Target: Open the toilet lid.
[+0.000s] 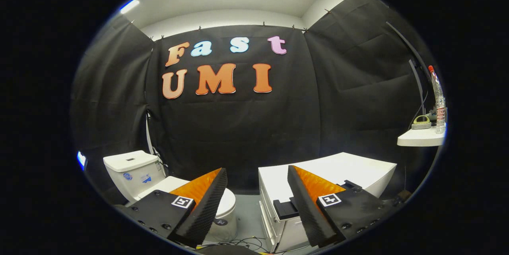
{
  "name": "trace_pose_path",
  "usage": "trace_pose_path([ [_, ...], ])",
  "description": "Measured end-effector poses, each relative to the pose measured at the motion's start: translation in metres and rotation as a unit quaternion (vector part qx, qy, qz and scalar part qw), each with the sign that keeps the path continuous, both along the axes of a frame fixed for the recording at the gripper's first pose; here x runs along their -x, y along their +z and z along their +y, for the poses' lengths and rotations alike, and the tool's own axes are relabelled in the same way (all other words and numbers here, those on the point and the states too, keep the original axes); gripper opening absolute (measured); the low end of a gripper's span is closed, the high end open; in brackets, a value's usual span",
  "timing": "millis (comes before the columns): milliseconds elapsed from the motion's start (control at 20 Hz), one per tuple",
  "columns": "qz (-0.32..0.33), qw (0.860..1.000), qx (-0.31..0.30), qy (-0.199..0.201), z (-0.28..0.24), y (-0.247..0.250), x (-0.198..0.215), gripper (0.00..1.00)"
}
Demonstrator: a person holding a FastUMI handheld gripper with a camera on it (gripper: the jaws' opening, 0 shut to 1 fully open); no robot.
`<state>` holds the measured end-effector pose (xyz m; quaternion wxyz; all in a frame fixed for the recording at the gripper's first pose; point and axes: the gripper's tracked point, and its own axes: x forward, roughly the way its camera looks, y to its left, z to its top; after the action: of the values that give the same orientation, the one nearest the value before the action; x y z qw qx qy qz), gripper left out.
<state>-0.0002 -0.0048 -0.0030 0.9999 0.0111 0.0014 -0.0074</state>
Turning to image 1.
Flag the floor cables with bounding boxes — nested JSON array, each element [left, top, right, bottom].
[[203, 237, 272, 254]]

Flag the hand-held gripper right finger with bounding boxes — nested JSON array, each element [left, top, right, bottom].
[[287, 165, 404, 248]]

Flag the green tape measure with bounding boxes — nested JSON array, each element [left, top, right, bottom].
[[411, 115, 432, 130]]

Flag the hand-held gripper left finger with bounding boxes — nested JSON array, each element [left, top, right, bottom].
[[115, 167, 228, 249]]

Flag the clear plastic bottle red cap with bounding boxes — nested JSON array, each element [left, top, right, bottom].
[[428, 65, 447, 134]]

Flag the black backdrop cloth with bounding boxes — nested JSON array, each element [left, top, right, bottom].
[[71, 0, 442, 208]]

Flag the small ceiling light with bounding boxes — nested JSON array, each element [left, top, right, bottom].
[[119, 0, 141, 14]]

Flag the white drawer cabinet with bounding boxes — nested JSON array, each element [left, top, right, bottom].
[[258, 152, 397, 253]]

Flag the white toilet lid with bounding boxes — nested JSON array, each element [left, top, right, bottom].
[[137, 175, 237, 219]]

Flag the black curved stand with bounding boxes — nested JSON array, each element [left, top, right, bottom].
[[386, 21, 435, 117]]

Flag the white shelf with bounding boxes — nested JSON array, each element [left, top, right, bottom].
[[397, 126, 446, 147]]

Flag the black cabinet handle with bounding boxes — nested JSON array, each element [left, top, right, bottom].
[[273, 197, 299, 220]]

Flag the white toilet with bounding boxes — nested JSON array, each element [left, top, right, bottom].
[[103, 150, 238, 243]]

